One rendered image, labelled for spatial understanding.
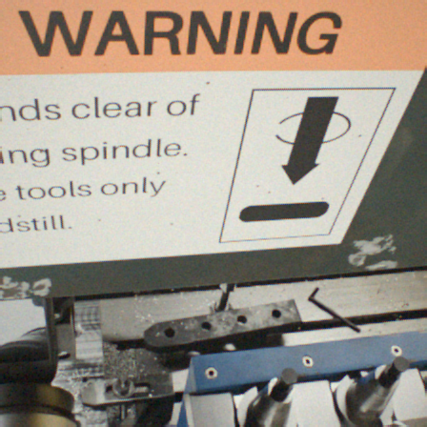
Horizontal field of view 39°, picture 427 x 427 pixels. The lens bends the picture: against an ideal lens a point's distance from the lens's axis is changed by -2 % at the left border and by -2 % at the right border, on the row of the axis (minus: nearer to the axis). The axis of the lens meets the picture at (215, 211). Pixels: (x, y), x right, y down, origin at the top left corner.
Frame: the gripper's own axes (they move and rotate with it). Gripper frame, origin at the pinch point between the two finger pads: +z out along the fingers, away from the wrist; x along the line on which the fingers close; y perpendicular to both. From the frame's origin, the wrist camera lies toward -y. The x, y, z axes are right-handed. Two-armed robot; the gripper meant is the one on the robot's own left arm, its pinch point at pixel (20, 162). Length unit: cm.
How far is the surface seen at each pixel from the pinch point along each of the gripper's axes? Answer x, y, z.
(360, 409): 31.3, 22.9, -15.2
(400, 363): 32.8, 14.2, -14.2
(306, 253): 13.2, -17.8, -21.7
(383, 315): 56, 58, 12
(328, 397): 29.1, 25.3, -12.8
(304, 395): 26.6, 25.3, -12.1
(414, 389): 39.3, 25.3, -13.1
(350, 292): 51, 57, 17
